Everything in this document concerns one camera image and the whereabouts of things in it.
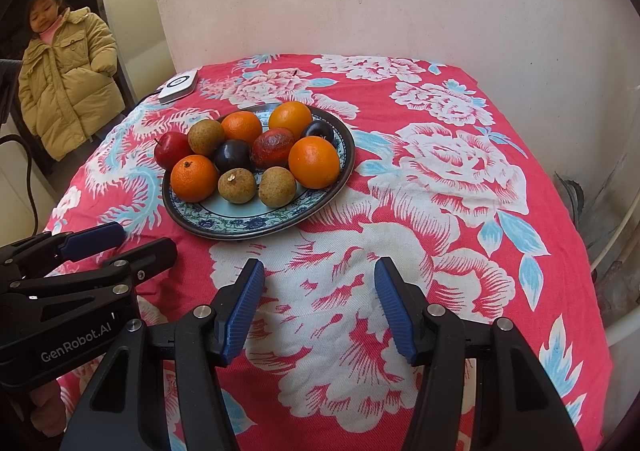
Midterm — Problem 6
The dark red blotchy apple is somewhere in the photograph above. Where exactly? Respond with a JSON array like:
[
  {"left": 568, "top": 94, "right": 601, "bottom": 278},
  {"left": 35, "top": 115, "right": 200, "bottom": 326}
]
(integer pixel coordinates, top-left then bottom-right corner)
[{"left": 251, "top": 128, "right": 297, "bottom": 169}]

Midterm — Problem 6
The white square device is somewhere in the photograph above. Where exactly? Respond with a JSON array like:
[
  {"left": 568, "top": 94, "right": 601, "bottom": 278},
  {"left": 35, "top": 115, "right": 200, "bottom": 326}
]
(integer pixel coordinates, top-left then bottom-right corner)
[{"left": 157, "top": 72, "right": 199, "bottom": 105}]

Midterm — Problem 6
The brown longan fruit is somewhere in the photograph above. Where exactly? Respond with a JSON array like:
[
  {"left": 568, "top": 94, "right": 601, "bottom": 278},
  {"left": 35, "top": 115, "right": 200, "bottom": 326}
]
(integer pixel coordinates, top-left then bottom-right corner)
[
  {"left": 258, "top": 166, "right": 298, "bottom": 208},
  {"left": 187, "top": 119, "right": 226, "bottom": 157},
  {"left": 218, "top": 168, "right": 258, "bottom": 204}
]

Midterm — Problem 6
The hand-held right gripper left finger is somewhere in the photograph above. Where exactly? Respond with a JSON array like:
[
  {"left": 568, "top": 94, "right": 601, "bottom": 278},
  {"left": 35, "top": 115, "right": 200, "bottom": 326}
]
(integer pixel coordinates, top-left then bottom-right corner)
[{"left": 59, "top": 258, "right": 266, "bottom": 451}]

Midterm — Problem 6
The white pipe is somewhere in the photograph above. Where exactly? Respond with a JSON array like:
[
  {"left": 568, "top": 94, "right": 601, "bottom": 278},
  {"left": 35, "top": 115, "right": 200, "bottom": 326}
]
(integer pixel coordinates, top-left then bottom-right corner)
[{"left": 602, "top": 308, "right": 640, "bottom": 347}]

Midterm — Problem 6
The person's left hand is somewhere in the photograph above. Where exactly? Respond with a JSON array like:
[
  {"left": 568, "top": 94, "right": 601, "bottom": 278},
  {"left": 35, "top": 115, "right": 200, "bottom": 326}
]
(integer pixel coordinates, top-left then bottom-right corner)
[{"left": 27, "top": 378, "right": 68, "bottom": 438}]

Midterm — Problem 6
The round orange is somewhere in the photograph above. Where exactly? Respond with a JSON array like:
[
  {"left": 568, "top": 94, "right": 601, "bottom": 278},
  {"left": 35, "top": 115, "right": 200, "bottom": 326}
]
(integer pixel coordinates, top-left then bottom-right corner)
[
  {"left": 288, "top": 136, "right": 341, "bottom": 190},
  {"left": 220, "top": 111, "right": 263, "bottom": 144}
]

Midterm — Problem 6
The red floral tablecloth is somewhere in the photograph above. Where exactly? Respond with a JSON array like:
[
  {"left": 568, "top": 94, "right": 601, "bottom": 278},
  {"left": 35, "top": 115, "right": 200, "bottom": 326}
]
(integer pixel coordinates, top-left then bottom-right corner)
[{"left": 42, "top": 52, "right": 613, "bottom": 451}]

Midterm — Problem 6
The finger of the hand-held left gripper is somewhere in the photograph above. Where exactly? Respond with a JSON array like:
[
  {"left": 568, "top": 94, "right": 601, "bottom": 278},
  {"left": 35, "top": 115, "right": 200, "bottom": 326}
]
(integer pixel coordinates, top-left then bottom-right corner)
[
  {"left": 10, "top": 237, "right": 179, "bottom": 307},
  {"left": 0, "top": 222, "right": 127, "bottom": 277}
]

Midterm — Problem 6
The black hose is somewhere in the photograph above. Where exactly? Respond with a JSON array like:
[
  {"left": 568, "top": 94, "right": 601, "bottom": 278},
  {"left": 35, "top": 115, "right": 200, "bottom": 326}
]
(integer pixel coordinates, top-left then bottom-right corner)
[{"left": 0, "top": 135, "right": 41, "bottom": 235}]

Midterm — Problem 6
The large orange with stem mark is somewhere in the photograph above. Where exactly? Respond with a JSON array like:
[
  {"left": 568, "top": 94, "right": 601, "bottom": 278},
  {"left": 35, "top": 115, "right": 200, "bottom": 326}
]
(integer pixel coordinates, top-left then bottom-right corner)
[{"left": 170, "top": 154, "right": 219, "bottom": 203}]

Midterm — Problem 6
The dark purple plum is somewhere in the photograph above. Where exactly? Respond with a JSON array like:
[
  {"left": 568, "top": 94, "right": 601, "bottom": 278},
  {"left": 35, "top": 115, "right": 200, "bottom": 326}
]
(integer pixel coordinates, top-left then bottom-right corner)
[
  {"left": 301, "top": 120, "right": 335, "bottom": 146},
  {"left": 215, "top": 140, "right": 253, "bottom": 173}
]

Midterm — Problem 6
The bright red apple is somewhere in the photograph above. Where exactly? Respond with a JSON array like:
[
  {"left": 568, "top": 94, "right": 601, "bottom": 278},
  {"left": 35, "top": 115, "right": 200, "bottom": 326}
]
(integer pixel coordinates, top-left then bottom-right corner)
[{"left": 154, "top": 132, "right": 193, "bottom": 171}]

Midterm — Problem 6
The blue patterned plate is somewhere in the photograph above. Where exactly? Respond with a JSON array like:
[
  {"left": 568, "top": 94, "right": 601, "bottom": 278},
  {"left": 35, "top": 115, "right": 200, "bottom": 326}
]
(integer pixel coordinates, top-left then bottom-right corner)
[{"left": 161, "top": 102, "right": 356, "bottom": 239}]

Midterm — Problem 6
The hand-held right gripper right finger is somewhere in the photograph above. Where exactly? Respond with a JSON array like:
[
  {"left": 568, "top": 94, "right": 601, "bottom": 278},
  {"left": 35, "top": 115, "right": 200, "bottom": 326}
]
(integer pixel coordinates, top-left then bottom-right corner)
[{"left": 374, "top": 256, "right": 583, "bottom": 451}]

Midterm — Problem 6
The yellowish orange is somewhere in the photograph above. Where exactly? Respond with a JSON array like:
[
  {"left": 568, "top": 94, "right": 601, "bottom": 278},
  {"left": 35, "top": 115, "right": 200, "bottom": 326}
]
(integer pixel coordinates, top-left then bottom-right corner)
[{"left": 268, "top": 101, "right": 313, "bottom": 139}]

